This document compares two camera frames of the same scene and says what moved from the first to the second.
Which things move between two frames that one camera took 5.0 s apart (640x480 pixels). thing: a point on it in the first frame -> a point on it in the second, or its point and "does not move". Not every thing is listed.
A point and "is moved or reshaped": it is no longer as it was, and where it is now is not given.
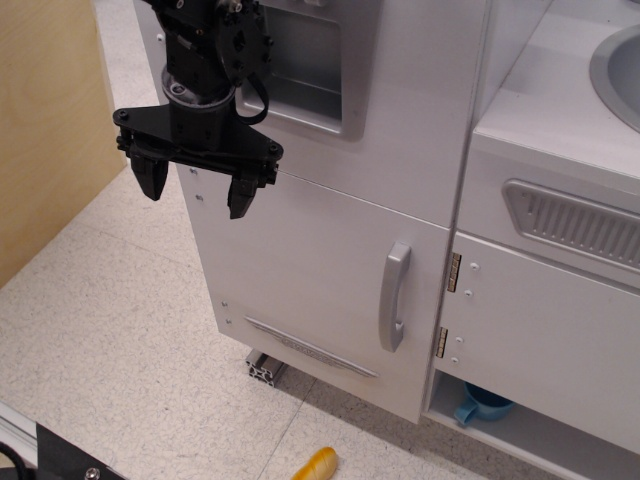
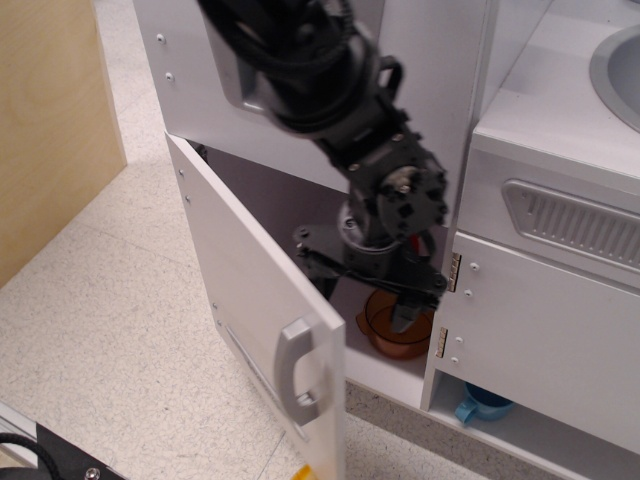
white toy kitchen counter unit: (543, 300) does not move
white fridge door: (298, 279) is moved or reshaped
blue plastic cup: (482, 403) does not move
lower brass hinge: (442, 342) does not move
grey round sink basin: (615, 74) does not move
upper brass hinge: (454, 271) does not move
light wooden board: (58, 143) does not move
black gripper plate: (221, 144) -> (394, 268)
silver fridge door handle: (391, 330) is moved or reshaped
